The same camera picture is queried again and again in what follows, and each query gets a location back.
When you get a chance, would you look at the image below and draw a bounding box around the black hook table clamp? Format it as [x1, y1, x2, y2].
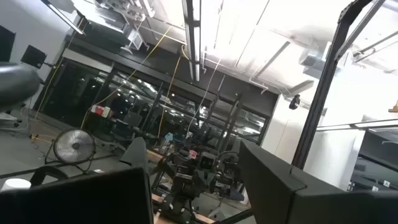
[29, 166, 71, 187]

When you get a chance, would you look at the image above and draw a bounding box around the small paint bottle white cap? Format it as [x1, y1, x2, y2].
[0, 177, 32, 192]

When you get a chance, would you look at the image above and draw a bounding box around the silver ceiling bar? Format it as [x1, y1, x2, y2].
[334, 0, 388, 60]

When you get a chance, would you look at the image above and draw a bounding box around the round metal floor fan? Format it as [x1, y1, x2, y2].
[45, 128, 97, 174]

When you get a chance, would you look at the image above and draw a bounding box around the black wall panel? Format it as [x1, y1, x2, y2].
[0, 25, 16, 63]

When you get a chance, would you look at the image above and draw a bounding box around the black dome security camera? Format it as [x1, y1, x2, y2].
[288, 94, 302, 111]

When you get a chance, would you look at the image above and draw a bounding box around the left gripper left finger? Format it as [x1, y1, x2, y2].
[0, 136, 155, 224]

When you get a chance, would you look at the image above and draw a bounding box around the ceiling light bar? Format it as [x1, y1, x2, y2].
[316, 118, 398, 132]
[40, 0, 86, 35]

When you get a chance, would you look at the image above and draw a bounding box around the grey rounded object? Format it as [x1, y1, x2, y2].
[0, 61, 42, 108]

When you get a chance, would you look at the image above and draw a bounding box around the black rig upright post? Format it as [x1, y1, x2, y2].
[291, 0, 374, 170]

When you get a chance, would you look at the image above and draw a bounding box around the red box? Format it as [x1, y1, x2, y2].
[90, 105, 112, 118]

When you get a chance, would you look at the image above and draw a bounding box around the yellow hanging cord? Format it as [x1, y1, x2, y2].
[157, 46, 190, 139]
[80, 26, 172, 130]

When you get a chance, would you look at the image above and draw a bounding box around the black linear ceiling lamp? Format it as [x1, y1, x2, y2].
[182, 0, 202, 82]

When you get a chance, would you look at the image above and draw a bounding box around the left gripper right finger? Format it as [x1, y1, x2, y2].
[238, 141, 398, 224]

